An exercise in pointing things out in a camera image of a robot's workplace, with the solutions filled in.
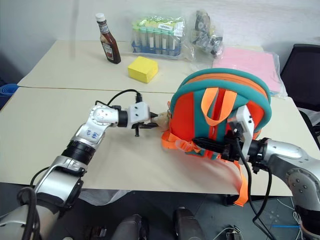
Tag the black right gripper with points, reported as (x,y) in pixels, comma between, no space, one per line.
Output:
(231,150)

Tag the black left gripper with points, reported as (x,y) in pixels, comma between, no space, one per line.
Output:
(137,129)

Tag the orange and teal backpack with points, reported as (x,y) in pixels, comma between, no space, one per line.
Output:
(192,112)

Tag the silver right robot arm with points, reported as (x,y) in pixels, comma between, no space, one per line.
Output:
(287,152)

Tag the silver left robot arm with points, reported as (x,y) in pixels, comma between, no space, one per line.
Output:
(97,117)

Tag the yellow box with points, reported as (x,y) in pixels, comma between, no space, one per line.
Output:
(142,68)

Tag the dark rounded shape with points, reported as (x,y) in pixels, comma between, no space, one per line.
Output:
(187,225)
(132,227)

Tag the bagged rack of test tubes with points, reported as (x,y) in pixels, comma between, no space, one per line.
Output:
(157,37)

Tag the ketchup bottle with white cap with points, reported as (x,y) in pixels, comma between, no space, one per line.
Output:
(110,45)

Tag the clear plastic sheet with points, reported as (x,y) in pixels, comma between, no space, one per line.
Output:
(105,196)

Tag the pink paper in plastic sleeve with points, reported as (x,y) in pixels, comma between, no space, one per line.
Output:
(247,62)

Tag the clear bag of black parts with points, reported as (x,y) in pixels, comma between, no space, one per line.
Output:
(205,32)

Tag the black office chair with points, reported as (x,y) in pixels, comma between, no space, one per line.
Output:
(302,75)

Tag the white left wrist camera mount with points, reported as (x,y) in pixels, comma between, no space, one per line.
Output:
(138,112)

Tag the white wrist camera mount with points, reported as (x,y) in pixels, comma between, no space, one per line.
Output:
(246,122)
(138,112)

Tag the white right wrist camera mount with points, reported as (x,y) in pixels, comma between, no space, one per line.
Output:
(246,122)

